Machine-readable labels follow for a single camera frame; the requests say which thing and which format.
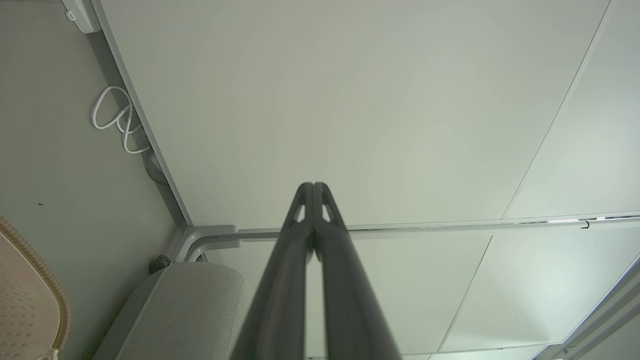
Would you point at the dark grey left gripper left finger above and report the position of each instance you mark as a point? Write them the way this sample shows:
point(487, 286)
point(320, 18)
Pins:
point(280, 300)

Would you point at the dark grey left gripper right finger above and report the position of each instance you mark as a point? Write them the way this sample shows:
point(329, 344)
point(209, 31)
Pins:
point(350, 310)

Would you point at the grey fabric sofa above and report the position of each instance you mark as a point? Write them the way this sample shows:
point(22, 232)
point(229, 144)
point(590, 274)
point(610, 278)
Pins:
point(190, 310)

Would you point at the small dark round foot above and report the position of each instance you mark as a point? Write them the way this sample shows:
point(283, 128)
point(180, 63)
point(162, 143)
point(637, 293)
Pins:
point(160, 263)

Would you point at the cream perforated laundry basket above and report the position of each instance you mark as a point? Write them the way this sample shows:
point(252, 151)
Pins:
point(25, 300)

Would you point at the grey metal frame rail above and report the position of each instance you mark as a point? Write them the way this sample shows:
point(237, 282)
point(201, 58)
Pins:
point(610, 310)
point(210, 232)

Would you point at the white plastic wall box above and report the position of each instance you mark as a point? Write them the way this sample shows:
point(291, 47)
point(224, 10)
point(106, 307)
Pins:
point(82, 12)

